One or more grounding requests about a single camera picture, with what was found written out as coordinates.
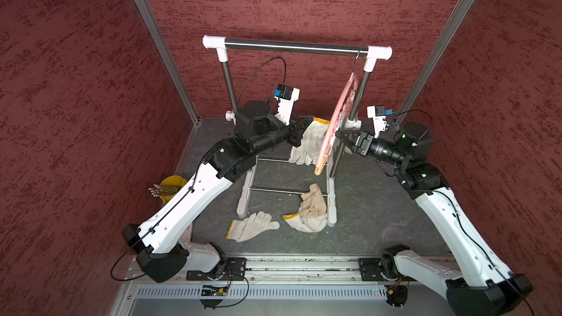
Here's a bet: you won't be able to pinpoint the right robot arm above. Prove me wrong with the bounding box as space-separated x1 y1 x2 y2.
335 123 534 315

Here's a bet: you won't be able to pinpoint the yellow cup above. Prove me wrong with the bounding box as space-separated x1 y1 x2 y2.
158 176 187 203

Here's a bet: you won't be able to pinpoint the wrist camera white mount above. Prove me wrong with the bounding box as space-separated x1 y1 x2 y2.
367 105 394 138
274 84 300 126

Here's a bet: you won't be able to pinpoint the pencils in cup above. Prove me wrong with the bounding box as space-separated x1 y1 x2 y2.
149 184 180 197

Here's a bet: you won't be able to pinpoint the aluminium front rail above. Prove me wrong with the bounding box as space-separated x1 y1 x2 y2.
122 254 484 285

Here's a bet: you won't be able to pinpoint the beige glove on pile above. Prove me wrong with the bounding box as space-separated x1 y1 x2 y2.
299 184 327 219

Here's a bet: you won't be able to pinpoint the clothes rack with steel bars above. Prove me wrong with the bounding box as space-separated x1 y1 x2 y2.
202 35 392 228

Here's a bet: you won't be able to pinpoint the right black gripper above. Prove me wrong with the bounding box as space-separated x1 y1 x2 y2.
335 129 408 165

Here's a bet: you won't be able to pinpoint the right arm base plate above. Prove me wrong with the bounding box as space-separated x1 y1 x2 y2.
358 257 414 283

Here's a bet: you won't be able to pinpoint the pink clip hanger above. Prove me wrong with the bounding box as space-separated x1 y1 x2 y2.
319 73 358 157

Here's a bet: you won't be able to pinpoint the white glove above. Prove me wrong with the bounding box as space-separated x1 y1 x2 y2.
288 117 330 165
282 213 327 233
226 212 280 243

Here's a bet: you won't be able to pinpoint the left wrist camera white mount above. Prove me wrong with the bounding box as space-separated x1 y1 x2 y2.
274 84 300 126

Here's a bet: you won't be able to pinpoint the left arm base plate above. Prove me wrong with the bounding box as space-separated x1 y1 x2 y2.
186 257 247 282

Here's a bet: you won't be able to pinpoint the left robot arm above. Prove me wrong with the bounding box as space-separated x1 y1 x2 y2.
122 101 314 282

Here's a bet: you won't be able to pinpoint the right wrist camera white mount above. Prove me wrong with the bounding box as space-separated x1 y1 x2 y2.
367 105 394 138

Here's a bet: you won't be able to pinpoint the yellow clothespin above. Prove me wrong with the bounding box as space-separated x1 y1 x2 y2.
315 154 329 176

